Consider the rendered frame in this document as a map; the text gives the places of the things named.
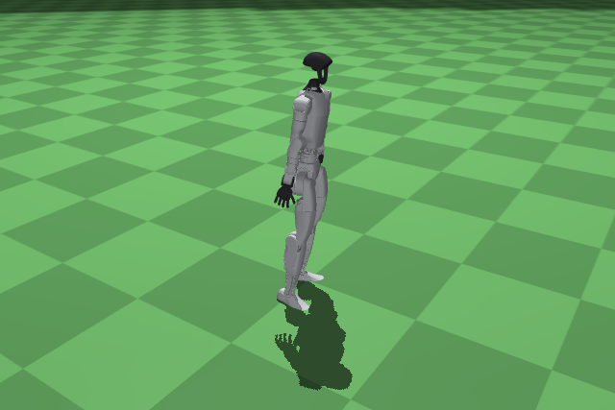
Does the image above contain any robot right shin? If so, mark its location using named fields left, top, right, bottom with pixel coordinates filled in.
left=283, top=235, right=307, bottom=297

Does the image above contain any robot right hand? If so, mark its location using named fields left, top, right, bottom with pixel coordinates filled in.
left=274, top=175, right=295, bottom=208

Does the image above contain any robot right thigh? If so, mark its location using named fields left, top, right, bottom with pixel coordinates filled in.
left=287, top=172, right=316, bottom=250

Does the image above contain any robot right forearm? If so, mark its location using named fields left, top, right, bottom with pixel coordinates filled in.
left=283, top=138, right=302, bottom=185

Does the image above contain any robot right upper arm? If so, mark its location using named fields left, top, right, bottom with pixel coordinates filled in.
left=290, top=95, right=312, bottom=151

